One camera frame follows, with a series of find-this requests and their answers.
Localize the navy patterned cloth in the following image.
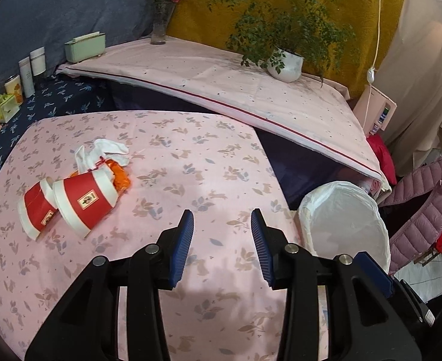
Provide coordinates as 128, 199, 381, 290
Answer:
0, 73, 117, 212

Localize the short white cylinder bottle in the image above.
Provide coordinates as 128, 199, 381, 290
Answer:
29, 47, 47, 77

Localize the mustard yellow backdrop cloth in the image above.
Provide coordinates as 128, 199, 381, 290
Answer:
166, 0, 408, 80

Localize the crumpled orange paper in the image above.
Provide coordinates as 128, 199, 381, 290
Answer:
68, 159, 132, 197

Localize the potted green plant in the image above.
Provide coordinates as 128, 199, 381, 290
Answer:
207, 0, 357, 84

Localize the white sock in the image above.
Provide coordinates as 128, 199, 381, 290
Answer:
74, 139, 130, 174

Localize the red cloth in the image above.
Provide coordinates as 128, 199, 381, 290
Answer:
366, 133, 398, 186

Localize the green paper box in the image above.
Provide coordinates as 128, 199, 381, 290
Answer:
0, 93, 21, 123

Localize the small red paper cup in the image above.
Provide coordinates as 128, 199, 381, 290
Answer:
17, 176, 60, 241

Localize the beige curtain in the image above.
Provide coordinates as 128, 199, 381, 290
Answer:
374, 0, 442, 167

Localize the large red paper cup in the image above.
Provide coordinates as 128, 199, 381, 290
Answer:
53, 168, 120, 239

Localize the glass vase with red flowers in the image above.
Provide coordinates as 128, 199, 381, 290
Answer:
143, 0, 187, 46

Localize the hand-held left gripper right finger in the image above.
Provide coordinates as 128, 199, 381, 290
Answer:
250, 208, 423, 361

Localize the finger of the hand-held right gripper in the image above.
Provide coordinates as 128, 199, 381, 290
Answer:
354, 251, 438, 326

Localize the pink down jacket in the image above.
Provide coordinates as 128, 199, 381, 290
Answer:
378, 157, 442, 276

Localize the white lined trash bin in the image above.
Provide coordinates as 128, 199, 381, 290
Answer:
297, 180, 392, 276

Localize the green tissue box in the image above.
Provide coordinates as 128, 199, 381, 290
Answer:
63, 32, 107, 63

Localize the pink rabbit print tablecloth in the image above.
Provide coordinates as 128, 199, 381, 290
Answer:
0, 110, 342, 361

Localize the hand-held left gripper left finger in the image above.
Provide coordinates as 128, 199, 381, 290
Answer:
25, 208, 195, 361

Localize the blue grey backdrop cloth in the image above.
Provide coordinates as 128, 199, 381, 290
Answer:
0, 0, 186, 85

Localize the small yellow can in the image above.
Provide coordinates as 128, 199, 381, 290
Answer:
3, 74, 25, 106

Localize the white cable with switch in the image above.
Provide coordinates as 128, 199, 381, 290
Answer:
365, 0, 384, 84

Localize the dark purple cloth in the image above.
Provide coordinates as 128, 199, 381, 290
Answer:
107, 78, 360, 211

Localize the tall white cylinder bottle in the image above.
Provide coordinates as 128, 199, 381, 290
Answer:
17, 57, 36, 98

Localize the pale pink shelf cloth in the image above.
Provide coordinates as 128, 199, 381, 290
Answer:
56, 38, 387, 193

